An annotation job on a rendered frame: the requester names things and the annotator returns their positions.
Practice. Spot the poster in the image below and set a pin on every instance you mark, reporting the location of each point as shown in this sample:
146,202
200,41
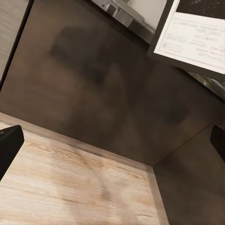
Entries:
191,35

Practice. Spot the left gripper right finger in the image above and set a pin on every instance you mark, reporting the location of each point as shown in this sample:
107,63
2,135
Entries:
217,138

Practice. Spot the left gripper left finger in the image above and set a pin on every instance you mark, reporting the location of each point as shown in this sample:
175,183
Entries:
11,140

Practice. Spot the dishwasher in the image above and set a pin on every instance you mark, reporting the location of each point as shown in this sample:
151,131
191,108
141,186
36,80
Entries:
13,17

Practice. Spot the drop in sink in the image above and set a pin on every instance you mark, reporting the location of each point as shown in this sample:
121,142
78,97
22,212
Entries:
124,5

